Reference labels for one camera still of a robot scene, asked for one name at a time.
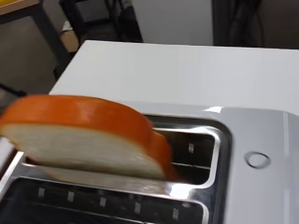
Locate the wooden desk with black frame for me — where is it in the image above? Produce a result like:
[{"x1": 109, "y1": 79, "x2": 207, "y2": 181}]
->
[{"x1": 0, "y1": 0, "x2": 73, "y2": 79}]

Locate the steel toaster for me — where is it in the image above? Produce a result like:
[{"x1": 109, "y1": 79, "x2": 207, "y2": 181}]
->
[{"x1": 0, "y1": 104, "x2": 299, "y2": 224}]

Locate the toast slice with orange crust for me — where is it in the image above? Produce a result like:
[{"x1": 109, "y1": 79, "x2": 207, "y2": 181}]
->
[{"x1": 0, "y1": 94, "x2": 181, "y2": 182}]

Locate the black chair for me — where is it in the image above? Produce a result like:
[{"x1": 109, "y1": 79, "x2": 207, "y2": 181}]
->
[{"x1": 59, "y1": 0, "x2": 144, "y2": 43}]

